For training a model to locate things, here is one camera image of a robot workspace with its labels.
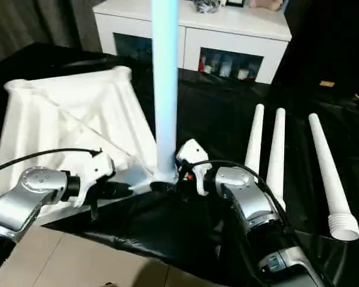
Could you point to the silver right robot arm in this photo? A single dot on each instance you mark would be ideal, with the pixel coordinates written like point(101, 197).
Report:
point(251, 197)

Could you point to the beige plush toy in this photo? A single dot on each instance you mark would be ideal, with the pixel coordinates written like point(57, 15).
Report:
point(266, 3)

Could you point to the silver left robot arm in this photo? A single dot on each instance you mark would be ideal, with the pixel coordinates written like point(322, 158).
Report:
point(33, 188)

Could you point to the grey curtain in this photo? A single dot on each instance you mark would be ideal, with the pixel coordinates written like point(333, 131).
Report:
point(33, 27)

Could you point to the white plastic table leg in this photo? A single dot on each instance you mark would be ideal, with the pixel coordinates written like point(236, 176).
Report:
point(164, 89)
point(278, 149)
point(326, 167)
point(255, 134)

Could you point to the white sideboard cabinet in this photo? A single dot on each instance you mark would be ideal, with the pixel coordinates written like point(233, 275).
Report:
point(131, 18)

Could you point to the white plastic table top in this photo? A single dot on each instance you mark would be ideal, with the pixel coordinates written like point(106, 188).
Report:
point(63, 119)

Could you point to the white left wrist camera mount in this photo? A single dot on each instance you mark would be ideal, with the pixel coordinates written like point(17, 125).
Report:
point(95, 173)

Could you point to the small framed picture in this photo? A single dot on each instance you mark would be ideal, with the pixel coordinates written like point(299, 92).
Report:
point(235, 3)

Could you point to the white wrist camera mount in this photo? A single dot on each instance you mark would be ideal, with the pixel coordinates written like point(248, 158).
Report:
point(194, 152)
point(95, 173)

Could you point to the dark clutter on cabinet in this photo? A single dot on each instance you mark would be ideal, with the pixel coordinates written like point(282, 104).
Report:
point(206, 6)

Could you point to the small tan box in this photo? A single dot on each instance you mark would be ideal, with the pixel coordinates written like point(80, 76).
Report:
point(327, 83)

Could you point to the tall white bottle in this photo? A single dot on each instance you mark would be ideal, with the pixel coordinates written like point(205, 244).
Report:
point(225, 68)

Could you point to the small white cup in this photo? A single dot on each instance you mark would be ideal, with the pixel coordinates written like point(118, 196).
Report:
point(243, 72)

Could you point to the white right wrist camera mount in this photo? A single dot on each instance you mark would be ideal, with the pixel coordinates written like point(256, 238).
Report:
point(194, 152)

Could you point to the black work mat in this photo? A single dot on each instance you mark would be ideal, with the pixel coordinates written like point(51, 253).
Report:
point(227, 119)

